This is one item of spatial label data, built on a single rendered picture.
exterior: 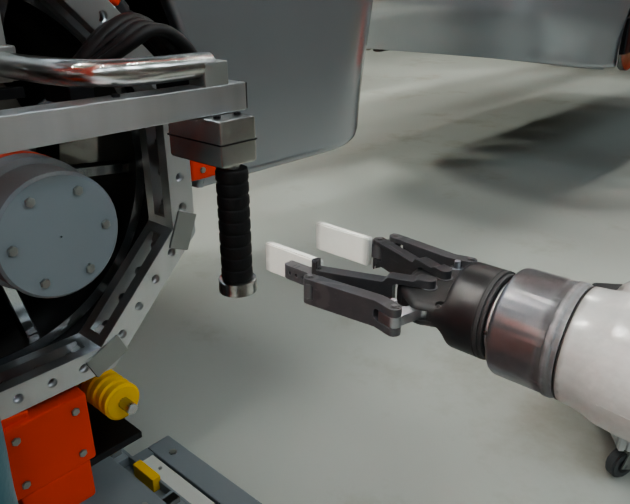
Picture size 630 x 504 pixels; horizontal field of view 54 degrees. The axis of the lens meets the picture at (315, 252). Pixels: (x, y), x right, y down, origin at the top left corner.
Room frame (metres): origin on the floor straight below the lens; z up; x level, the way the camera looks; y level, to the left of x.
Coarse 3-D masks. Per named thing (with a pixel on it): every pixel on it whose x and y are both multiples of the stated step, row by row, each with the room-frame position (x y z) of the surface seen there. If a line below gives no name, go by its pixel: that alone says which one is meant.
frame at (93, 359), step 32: (64, 0) 0.75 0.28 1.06; (96, 0) 0.77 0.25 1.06; (160, 128) 0.83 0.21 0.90; (160, 160) 0.84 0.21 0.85; (160, 192) 0.87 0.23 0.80; (160, 224) 0.85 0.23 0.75; (192, 224) 0.85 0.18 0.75; (128, 256) 0.83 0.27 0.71; (160, 256) 0.81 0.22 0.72; (128, 288) 0.79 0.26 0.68; (160, 288) 0.81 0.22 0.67; (96, 320) 0.77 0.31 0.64; (128, 320) 0.76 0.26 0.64; (32, 352) 0.72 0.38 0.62; (64, 352) 0.73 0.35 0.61; (96, 352) 0.72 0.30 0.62; (0, 384) 0.64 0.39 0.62; (32, 384) 0.66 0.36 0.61; (64, 384) 0.69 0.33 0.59; (0, 416) 0.62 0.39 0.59
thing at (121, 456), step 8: (112, 456) 1.02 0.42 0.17; (120, 456) 1.03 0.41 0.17; (128, 456) 1.03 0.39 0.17; (120, 464) 1.01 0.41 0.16; (128, 464) 1.03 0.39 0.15; (136, 464) 0.99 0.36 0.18; (144, 464) 0.99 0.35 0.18; (136, 472) 0.99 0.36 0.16; (144, 472) 0.97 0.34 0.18; (152, 472) 0.97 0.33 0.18; (144, 480) 0.97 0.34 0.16; (152, 480) 0.95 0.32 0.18; (160, 480) 0.96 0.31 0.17; (152, 488) 0.95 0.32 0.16; (160, 488) 0.96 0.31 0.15; (168, 488) 0.94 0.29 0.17; (160, 496) 0.94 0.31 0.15; (168, 496) 0.91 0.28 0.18; (176, 496) 0.91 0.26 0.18
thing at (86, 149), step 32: (0, 0) 0.80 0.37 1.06; (32, 0) 0.80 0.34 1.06; (32, 32) 0.92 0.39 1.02; (64, 32) 0.85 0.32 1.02; (96, 96) 0.92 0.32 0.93; (64, 160) 1.03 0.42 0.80; (96, 160) 0.96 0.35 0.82; (128, 160) 0.90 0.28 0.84; (128, 192) 0.90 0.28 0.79; (128, 224) 0.87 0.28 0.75; (0, 288) 0.75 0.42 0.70; (96, 288) 0.82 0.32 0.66; (0, 320) 0.81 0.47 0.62; (32, 320) 0.80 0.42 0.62; (64, 320) 0.78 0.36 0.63; (0, 352) 0.73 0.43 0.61
